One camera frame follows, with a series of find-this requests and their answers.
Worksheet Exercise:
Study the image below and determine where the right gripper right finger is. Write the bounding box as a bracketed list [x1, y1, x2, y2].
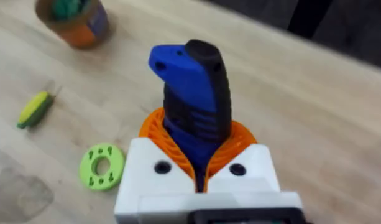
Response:
[204, 120, 282, 194]

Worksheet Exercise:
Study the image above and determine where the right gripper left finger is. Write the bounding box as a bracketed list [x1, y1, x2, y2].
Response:
[114, 107, 198, 224]

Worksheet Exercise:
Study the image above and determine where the blue electric screwdriver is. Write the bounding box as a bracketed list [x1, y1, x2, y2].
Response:
[148, 39, 233, 193]

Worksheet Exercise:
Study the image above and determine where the green disc with holes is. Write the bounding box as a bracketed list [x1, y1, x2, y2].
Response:
[79, 142, 126, 192]

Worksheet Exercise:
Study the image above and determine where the yellow green corn toy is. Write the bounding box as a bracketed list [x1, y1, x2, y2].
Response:
[16, 90, 55, 129]

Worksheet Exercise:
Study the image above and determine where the orange tub of toys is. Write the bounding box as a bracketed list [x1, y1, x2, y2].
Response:
[34, 0, 111, 49]

